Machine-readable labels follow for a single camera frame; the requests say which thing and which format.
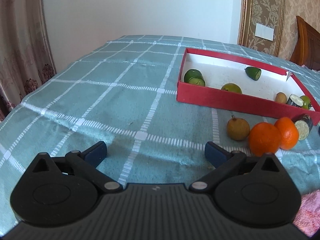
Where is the brown round longan fruit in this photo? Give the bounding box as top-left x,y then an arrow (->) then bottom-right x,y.
227,116 -> 251,141

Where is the orange tangerine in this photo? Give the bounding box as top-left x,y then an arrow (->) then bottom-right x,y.
248,122 -> 281,157
274,117 -> 299,150

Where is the yellow-green round fruit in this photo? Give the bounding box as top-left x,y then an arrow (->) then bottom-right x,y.
221,83 -> 242,94

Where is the brown kiwi fruit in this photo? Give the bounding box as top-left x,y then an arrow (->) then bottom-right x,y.
274,92 -> 287,104

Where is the dark eggplant piece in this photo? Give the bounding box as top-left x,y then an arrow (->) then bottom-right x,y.
286,94 -> 304,108

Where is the green cucumber chunk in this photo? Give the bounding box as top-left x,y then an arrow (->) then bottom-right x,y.
183,69 -> 206,87

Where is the green cucumber end piece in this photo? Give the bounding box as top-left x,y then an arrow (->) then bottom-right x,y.
245,66 -> 261,81

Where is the red shallow cardboard box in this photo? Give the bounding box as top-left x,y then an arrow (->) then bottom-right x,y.
177,48 -> 319,125

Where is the green plaid tablecloth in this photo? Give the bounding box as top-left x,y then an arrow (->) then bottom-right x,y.
1,35 -> 319,234

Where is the pink cloth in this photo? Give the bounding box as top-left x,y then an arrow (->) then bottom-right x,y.
293,190 -> 320,237

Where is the brown patterned curtain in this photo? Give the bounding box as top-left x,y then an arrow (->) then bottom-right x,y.
1,0 -> 56,120

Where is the wooden headboard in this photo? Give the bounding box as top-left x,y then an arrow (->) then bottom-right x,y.
290,16 -> 320,72

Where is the white wall switch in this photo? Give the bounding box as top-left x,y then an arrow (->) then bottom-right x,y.
254,23 -> 274,41

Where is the gold ornate wall frame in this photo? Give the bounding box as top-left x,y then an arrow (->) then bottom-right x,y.
238,0 -> 286,56

